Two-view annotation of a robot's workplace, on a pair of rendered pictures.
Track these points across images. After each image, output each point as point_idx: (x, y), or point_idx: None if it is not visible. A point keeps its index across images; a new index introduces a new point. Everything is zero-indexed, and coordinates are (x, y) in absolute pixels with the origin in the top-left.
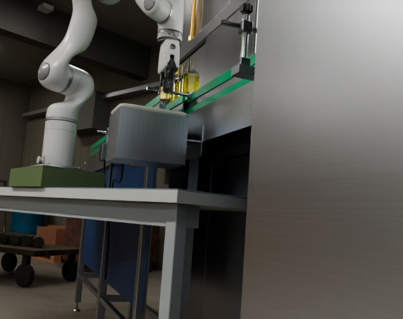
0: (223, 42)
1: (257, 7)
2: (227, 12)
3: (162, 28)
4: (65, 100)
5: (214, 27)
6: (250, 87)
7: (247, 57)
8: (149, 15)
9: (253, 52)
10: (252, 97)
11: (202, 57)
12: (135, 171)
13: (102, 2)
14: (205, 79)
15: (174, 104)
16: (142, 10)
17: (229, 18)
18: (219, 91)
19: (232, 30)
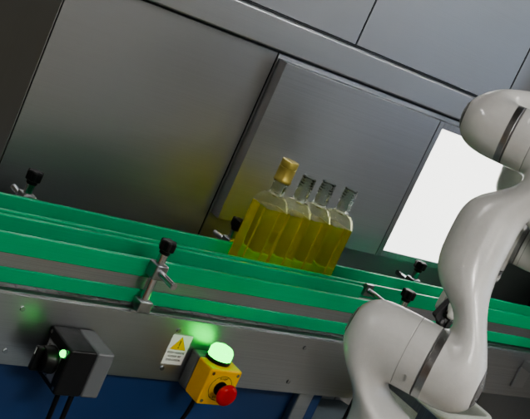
0: (339, 128)
1: (434, 144)
2: (366, 70)
3: (504, 268)
4: (387, 397)
5: (318, 61)
6: (497, 355)
7: (495, 310)
8: None
9: (399, 208)
10: (494, 366)
11: (225, 67)
12: (199, 411)
13: (487, 157)
14: (259, 160)
15: (326, 289)
16: None
17: (372, 96)
18: (434, 320)
19: (372, 128)
